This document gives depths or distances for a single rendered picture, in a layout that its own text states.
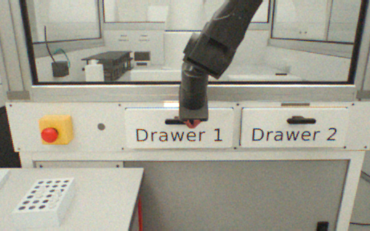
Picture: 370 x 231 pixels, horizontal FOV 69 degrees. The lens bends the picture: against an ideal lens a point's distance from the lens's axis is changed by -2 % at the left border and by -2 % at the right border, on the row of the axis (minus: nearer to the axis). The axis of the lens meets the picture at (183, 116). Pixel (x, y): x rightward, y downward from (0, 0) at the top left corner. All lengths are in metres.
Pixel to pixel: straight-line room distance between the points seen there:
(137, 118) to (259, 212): 0.49
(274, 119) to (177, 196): 0.37
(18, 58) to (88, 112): 0.22
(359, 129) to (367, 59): 0.19
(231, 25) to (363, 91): 0.50
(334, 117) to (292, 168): 0.19
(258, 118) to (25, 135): 0.64
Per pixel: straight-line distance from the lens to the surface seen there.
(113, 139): 0.79
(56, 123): 0.77
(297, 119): 0.75
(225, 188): 0.86
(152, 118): 0.73
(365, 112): 0.90
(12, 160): 1.59
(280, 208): 0.95
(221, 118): 0.73
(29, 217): 0.63
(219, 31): 0.48
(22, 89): 0.83
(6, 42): 0.83
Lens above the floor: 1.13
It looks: 17 degrees down
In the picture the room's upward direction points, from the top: straight up
